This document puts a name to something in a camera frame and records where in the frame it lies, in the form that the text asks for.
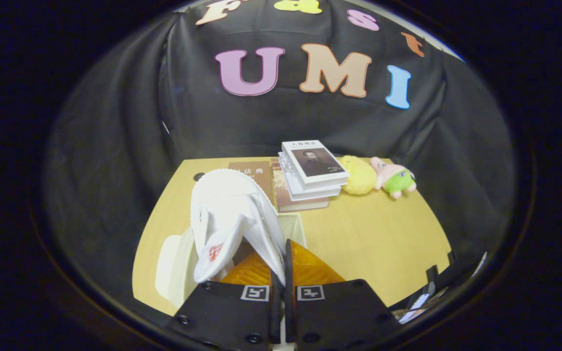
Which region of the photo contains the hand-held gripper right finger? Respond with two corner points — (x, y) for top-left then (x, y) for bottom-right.
(284, 238), (402, 350)

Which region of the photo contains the white canvas shoe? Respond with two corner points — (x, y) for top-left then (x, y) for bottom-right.
(190, 169), (287, 286)

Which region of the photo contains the white portrait cover book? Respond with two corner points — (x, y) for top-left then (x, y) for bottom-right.
(281, 140), (350, 191)

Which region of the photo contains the thick white book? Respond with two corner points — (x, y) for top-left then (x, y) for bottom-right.
(278, 152), (344, 201)

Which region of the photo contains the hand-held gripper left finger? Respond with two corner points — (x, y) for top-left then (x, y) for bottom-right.
(166, 253), (283, 348)

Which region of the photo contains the yellow round plush toy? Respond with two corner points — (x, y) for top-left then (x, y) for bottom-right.
(341, 155), (377, 195)

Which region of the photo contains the black backdrop cloth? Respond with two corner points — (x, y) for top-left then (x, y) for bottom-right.
(42, 0), (518, 303)

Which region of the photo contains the pink and green plush toy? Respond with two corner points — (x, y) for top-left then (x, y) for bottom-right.
(370, 156), (417, 199)

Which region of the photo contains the grey fabric storage box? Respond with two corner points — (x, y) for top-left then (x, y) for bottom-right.
(156, 213), (307, 305)

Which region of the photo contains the reddish brown cover book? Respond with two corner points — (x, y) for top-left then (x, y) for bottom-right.
(271, 161), (330, 213)

